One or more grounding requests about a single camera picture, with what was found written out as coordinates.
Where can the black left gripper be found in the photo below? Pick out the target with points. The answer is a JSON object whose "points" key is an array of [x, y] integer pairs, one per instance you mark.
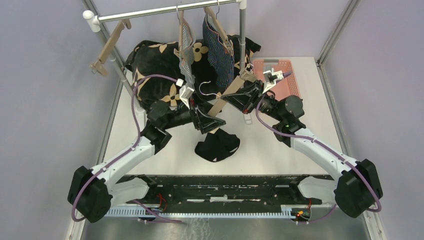
{"points": [[204, 122]]}

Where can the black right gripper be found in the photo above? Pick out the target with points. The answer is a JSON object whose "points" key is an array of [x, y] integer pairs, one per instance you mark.
{"points": [[240, 100]]}

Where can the beige clip hanger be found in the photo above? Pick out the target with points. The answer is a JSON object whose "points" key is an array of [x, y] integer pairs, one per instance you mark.
{"points": [[238, 82]]}

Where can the black underwear cream waistband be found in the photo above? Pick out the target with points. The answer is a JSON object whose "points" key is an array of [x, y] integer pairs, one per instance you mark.
{"points": [[217, 146]]}

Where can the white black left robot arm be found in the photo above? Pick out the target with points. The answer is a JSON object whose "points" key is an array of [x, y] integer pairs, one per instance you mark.
{"points": [[93, 192]]}

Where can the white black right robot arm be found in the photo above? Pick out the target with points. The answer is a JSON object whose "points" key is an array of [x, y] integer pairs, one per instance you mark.
{"points": [[354, 185]]}

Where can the navy striped underwear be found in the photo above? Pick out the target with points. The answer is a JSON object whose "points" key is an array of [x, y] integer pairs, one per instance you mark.
{"points": [[220, 53]]}

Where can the grey white striped underwear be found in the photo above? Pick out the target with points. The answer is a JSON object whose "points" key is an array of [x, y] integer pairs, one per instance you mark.
{"points": [[186, 66]]}

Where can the beige hanger with striped underwear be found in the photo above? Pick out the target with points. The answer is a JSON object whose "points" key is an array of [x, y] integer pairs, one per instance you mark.
{"points": [[186, 38]]}

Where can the beige hanger with navy underwear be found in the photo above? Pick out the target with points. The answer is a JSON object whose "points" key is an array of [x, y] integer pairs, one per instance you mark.
{"points": [[216, 28]]}

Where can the empty beige hanger far left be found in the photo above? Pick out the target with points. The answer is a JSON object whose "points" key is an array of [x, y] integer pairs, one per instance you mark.
{"points": [[106, 51]]}

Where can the pink plastic basket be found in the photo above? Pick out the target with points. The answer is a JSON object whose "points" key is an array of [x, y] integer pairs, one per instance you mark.
{"points": [[286, 87]]}

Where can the silver white clothes rack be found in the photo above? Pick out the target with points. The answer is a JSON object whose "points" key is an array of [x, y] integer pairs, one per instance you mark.
{"points": [[103, 26]]}

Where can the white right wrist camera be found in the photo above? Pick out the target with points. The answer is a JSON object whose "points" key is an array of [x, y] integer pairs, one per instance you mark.
{"points": [[271, 78]]}

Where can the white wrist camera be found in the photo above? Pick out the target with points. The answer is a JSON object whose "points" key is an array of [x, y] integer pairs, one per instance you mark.
{"points": [[271, 78], [185, 92]]}

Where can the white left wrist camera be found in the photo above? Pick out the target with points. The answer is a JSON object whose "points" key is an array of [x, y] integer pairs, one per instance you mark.
{"points": [[185, 92]]}

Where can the light blue cable duct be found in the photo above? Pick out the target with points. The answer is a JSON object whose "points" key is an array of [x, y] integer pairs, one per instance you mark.
{"points": [[136, 211]]}

